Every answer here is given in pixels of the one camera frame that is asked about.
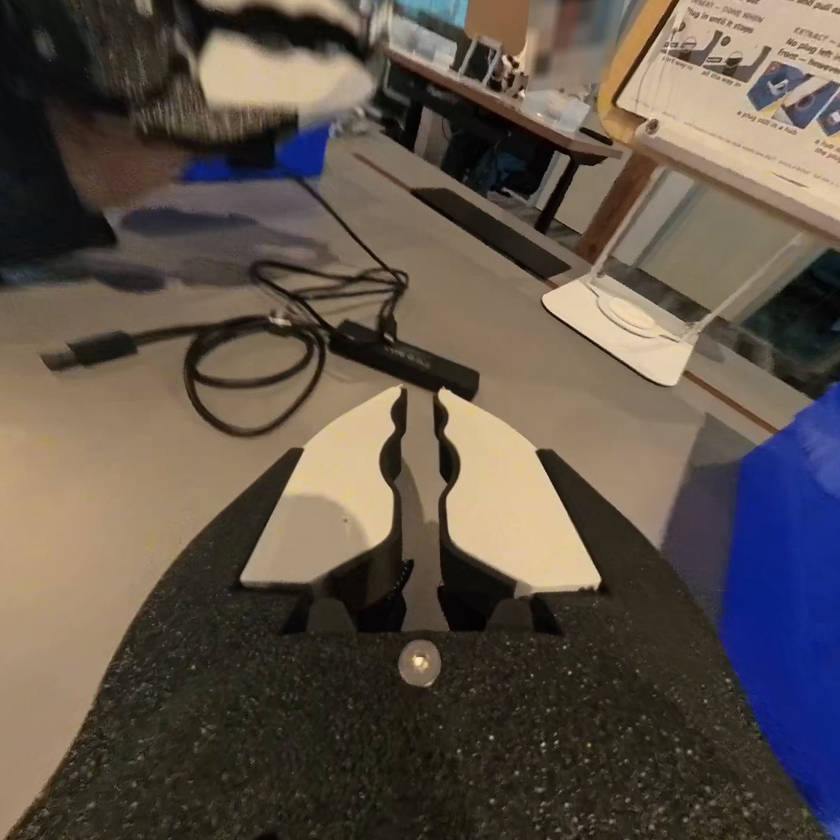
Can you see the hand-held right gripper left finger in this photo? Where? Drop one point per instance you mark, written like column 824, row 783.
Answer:
column 328, row 512

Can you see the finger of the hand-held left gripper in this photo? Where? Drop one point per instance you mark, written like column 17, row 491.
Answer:
column 282, row 72

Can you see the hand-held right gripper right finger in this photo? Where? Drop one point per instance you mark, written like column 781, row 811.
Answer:
column 512, row 512

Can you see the black usb hub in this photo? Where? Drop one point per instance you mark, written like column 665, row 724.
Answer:
column 407, row 358

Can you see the person's left forearm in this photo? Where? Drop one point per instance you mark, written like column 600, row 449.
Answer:
column 52, row 210

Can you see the blue box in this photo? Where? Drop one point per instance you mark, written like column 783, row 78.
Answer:
column 787, row 590
column 295, row 157

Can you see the white twist tie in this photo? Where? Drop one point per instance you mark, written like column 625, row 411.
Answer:
column 281, row 321

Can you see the white base document stand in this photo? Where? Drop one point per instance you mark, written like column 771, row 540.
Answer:
column 590, row 308

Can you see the brown cardboard box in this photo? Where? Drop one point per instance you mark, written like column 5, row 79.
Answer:
column 499, row 19

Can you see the wooden desk with black legs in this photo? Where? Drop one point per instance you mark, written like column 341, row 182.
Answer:
column 525, row 124

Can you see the clear plastic container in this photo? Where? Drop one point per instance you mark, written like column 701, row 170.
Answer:
column 558, row 110

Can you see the printed instruction sheet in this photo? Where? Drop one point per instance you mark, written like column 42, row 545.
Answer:
column 735, row 79

